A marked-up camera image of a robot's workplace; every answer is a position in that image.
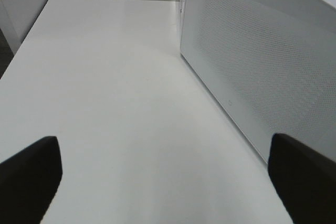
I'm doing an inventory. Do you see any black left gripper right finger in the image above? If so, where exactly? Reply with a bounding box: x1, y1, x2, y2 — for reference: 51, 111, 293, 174
267, 133, 335, 223

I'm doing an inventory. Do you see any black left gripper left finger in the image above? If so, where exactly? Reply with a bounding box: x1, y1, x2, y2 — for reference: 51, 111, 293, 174
1, 136, 62, 223

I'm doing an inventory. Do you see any white microwave door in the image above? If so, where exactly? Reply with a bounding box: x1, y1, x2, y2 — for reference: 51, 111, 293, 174
181, 0, 335, 159

